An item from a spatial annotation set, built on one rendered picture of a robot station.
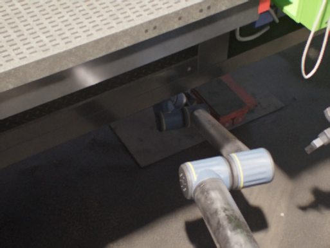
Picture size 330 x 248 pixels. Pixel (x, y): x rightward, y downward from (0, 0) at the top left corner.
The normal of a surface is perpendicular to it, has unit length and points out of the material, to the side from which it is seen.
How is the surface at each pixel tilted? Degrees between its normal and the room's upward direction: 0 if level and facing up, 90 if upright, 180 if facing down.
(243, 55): 90
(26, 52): 2
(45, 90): 90
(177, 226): 0
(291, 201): 0
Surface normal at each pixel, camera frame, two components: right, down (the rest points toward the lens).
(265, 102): 0.05, -0.70
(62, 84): 0.53, 0.62
